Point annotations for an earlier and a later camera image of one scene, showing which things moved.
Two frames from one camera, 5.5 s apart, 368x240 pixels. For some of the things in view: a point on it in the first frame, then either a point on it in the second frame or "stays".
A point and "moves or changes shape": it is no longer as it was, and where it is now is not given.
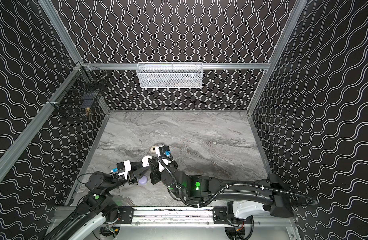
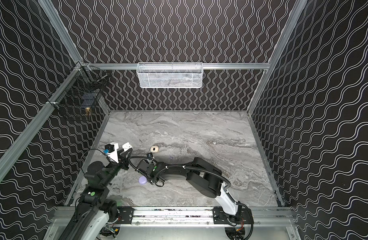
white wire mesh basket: (170, 75) stays
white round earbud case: (145, 161) moves or changes shape
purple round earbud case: (143, 180) stays
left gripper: (134, 176) -> (121, 159)
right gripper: (155, 174) stays
